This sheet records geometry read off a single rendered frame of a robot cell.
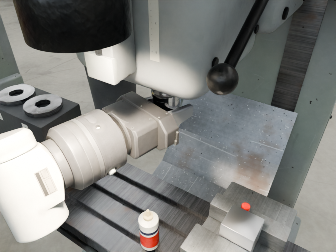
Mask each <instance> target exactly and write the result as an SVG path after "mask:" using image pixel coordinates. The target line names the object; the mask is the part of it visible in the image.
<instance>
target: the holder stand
mask: <svg viewBox="0 0 336 252"><path fill-rule="evenodd" d="M80 116H82V112H81V108H80V105H79V104H78V103H75V102H73V101H70V100H67V99H65V98H62V97H59V96H58V95H54V94H51V93H49V92H46V91H43V90H41V89H38V88H35V87H33V86H31V85H27V84H25V83H21V84H19V85H14V86H11V87H8V88H5V89H4V90H2V91H0V134H4V133H7V132H10V131H13V130H17V129H21V128H25V129H28V130H31V131H32V133H33V135H34V137H35V139H36V142H37V143H42V142H44V141H46V137H47V135H48V132H49V129H51V128H54V127H56V126H58V125H61V124H63V123H65V122H68V121H70V120H73V119H75V118H77V117H80Z"/></svg>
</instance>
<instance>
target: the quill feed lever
mask: <svg viewBox="0 0 336 252"><path fill-rule="evenodd" d="M268 2H269V0H256V1H255V3H254V5H253V7H252V9H251V11H250V13H249V15H248V17H247V19H246V21H245V23H244V25H243V26H242V28H241V30H240V32H239V34H238V36H237V38H236V40H235V42H234V44H233V46H232V48H231V50H230V52H229V54H228V56H227V58H226V60H225V62H224V63H220V64H217V65H215V66H213V67H212V68H211V69H210V70H209V72H208V74H207V77H206V82H207V86H208V88H209V89H210V91H211V92H213V93H214V94H216V95H219V96H226V95H229V94H231V93H232V92H233V91H234V90H235V89H236V88H237V86H238V83H239V75H238V72H237V71H236V69H235V68H236V66H237V64H238V62H239V60H240V58H241V56H242V54H243V52H244V50H245V48H246V46H247V44H248V42H249V40H250V38H251V36H252V34H253V32H254V30H255V28H256V26H257V24H258V22H259V20H260V18H261V16H262V14H263V12H264V10H265V8H266V6H267V4H268Z"/></svg>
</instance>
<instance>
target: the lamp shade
mask: <svg viewBox="0 0 336 252"><path fill-rule="evenodd" d="M13 4H14V7H15V10H16V14H17V17H18V21H19V24H20V27H21V31H22V34H23V37H24V41H25V43H26V44H27V45H28V46H29V47H31V48H33V49H35V50H38V51H42V52H48V53H58V54H74V53H85V52H92V51H98V50H102V49H106V48H110V47H113V46H115V45H118V44H120V43H122V42H124V41H125V40H127V39H128V38H129V37H130V36H131V35H132V18H131V4H130V0H13Z"/></svg>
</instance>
